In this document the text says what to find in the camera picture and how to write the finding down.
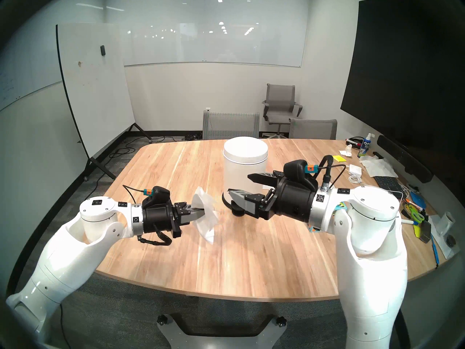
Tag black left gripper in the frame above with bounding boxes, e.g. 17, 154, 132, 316
142, 202, 205, 240

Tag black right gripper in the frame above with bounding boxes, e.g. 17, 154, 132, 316
227, 171, 317, 220

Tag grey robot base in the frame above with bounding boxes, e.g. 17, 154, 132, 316
156, 313, 287, 349

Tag colourful tissue box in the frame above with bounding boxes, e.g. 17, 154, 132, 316
309, 202, 345, 234

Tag white pedal trash bin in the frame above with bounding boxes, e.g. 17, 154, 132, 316
222, 137, 269, 217

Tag grey ribbed mesh chair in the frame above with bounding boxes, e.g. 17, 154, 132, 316
202, 111, 260, 140

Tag grey swivel office chair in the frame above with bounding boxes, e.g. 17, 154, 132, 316
262, 84, 303, 139

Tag whiteboard cleaner spray bottle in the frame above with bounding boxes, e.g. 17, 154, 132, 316
358, 133, 375, 158

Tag white cloth sheet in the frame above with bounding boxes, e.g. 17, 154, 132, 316
360, 155, 399, 178

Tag black keyboard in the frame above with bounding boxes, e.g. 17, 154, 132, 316
373, 176, 402, 198

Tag black video bar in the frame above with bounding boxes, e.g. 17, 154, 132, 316
377, 135, 433, 183

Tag rolling whiteboard on stand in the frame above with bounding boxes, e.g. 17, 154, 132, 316
56, 23, 153, 181

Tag blue pen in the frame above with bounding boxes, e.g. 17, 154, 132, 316
430, 234, 440, 267

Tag white mug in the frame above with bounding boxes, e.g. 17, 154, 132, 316
438, 211, 455, 236

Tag white paper sheet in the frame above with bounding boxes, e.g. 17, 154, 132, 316
429, 216, 460, 260

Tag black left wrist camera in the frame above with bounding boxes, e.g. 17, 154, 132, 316
142, 186, 171, 207

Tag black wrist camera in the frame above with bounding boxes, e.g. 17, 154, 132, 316
142, 186, 171, 207
283, 159, 318, 189

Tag black left gripper cable loop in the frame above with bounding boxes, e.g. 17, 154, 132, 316
137, 230, 173, 246

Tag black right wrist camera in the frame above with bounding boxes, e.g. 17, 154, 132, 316
283, 159, 318, 189

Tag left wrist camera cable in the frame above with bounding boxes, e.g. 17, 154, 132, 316
122, 185, 153, 198

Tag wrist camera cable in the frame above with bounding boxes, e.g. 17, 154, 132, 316
309, 155, 347, 192
122, 185, 153, 198

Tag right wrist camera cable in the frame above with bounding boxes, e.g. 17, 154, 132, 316
309, 155, 347, 192

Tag white charger cable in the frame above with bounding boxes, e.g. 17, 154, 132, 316
341, 165, 365, 185

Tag green handled scissors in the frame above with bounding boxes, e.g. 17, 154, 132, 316
401, 203, 425, 223

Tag large black wall screen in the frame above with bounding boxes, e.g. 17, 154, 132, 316
340, 0, 465, 163

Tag wall glass whiteboard with writing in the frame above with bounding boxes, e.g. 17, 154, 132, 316
0, 25, 64, 112

